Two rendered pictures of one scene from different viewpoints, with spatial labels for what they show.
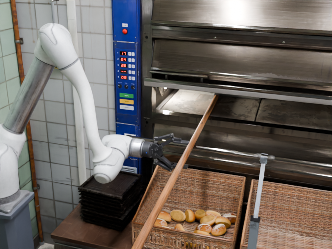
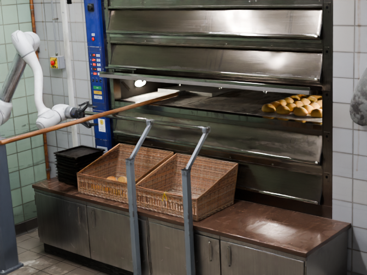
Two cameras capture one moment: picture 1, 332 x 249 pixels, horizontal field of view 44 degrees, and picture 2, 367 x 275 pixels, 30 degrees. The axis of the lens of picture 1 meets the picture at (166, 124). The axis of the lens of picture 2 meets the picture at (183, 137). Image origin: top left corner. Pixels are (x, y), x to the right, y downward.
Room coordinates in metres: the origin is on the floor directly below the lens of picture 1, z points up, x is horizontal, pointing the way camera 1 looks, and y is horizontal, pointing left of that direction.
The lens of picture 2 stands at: (-2.28, -2.47, 2.14)
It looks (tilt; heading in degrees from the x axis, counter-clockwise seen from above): 14 degrees down; 23
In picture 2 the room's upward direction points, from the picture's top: 3 degrees counter-clockwise
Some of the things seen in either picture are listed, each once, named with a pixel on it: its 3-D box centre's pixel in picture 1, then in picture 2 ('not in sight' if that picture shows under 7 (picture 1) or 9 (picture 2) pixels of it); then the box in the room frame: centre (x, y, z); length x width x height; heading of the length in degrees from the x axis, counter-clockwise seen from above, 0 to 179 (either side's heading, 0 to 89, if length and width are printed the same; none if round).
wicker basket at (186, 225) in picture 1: (190, 209); (125, 172); (2.00, -0.15, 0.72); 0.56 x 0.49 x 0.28; 74
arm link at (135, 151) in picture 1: (138, 147); (72, 112); (1.79, 0.13, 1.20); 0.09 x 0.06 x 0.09; 164
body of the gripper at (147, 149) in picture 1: (152, 149); (79, 113); (1.77, 0.06, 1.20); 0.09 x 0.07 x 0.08; 74
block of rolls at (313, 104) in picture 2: not in sight; (312, 103); (2.34, -1.46, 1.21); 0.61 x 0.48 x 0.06; 163
